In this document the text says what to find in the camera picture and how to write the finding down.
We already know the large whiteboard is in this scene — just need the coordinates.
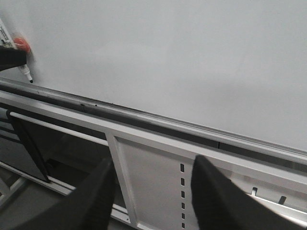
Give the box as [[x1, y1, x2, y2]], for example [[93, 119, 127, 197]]
[[0, 0, 307, 163]]

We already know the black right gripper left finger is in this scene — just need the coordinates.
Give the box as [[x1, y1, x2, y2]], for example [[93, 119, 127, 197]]
[[13, 158, 114, 230]]

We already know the white whiteboard stand frame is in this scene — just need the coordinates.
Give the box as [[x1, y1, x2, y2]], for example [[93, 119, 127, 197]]
[[0, 91, 307, 230]]

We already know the red round magnet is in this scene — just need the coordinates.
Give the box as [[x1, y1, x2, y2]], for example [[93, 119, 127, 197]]
[[13, 37, 31, 54]]

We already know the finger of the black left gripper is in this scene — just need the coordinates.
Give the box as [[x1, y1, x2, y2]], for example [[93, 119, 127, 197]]
[[0, 46, 26, 71]]

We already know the white black-tip whiteboard marker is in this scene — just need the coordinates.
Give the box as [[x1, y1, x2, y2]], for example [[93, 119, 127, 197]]
[[0, 20, 34, 83]]

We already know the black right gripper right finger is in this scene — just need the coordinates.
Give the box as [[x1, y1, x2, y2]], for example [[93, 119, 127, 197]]
[[191, 155, 302, 230]]

